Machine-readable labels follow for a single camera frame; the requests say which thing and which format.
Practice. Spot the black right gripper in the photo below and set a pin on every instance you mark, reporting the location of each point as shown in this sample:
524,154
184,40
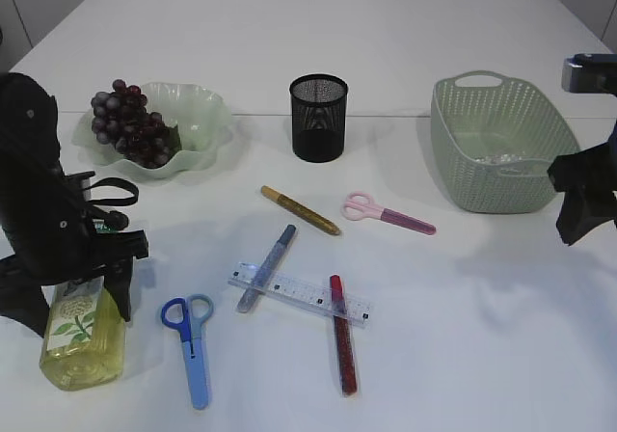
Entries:
588,181

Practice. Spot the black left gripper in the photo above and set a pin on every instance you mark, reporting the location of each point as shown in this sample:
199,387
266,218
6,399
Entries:
55,233

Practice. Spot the yellow tea bottle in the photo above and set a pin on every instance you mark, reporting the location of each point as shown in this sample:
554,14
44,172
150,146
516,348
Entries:
83,345

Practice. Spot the clear plastic sheet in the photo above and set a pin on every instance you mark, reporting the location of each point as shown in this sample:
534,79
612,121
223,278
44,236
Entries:
499,158

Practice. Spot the blue scissors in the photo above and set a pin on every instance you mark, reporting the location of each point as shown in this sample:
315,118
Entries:
189,328

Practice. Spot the purple artificial grape bunch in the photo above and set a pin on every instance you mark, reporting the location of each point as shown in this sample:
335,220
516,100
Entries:
121,120

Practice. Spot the pink scissors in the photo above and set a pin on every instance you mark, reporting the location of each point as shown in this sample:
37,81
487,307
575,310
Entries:
360,205

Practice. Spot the green woven plastic basket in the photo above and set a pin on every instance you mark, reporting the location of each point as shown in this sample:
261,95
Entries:
512,116

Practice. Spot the blue-grey glitter pen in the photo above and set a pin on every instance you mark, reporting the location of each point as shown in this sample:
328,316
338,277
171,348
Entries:
266,270

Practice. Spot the clear plastic ruler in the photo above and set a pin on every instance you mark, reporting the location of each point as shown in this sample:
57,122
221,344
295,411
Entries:
323,300

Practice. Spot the gold glitter pen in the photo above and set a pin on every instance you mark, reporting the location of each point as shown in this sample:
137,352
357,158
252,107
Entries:
301,211

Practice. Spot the red glitter pen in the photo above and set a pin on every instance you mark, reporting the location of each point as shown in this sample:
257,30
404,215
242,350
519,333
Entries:
344,351

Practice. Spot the black mesh pen holder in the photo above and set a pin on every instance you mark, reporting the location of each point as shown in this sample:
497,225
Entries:
318,117

